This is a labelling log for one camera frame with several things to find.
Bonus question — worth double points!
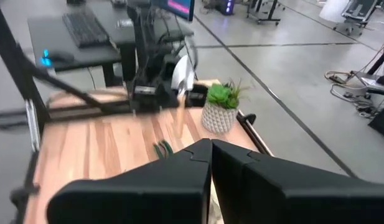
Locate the floor cable bundle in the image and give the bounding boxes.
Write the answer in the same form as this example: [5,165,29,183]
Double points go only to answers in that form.
[324,68,384,121]

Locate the black wheeled stand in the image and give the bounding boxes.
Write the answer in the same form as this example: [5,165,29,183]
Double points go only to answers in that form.
[246,0,282,26]

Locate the white round pillar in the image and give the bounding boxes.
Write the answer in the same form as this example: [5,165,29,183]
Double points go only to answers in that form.
[318,0,351,24]

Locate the black table edge clamp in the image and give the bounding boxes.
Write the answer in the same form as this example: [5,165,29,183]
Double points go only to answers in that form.
[236,113,258,126]

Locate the black computer tower with lights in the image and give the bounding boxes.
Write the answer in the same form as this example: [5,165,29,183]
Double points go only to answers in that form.
[221,0,235,16]

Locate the succulent in white patterned pot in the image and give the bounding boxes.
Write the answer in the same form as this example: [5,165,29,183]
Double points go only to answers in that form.
[200,79,250,135]

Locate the black keyboard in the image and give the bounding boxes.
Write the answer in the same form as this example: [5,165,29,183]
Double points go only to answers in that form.
[61,11,111,49]

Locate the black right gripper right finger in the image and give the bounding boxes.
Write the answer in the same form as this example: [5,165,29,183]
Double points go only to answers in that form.
[212,139,384,224]

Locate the black desk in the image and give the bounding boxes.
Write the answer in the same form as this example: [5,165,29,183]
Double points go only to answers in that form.
[26,0,195,88]

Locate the grey wheeled cart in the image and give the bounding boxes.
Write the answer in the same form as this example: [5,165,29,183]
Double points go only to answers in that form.
[332,0,380,37]

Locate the black computer mouse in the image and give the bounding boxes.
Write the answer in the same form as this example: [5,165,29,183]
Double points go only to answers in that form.
[40,49,76,68]

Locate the wooden handle garden tool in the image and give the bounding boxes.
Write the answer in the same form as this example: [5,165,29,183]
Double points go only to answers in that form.
[170,54,196,138]

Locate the black slanted stand leg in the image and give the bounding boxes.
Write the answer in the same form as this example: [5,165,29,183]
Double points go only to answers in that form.
[365,45,384,76]

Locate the black aluminium rig frame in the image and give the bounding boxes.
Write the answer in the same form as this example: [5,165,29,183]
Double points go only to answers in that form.
[0,0,133,224]

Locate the green handled pruning shears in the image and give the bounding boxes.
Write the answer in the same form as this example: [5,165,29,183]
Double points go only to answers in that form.
[152,139,174,160]

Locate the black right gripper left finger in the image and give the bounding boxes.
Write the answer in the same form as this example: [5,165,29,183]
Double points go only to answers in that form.
[47,138,213,224]

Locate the computer monitor with pink screen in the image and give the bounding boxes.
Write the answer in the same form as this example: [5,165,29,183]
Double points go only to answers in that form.
[151,0,196,22]

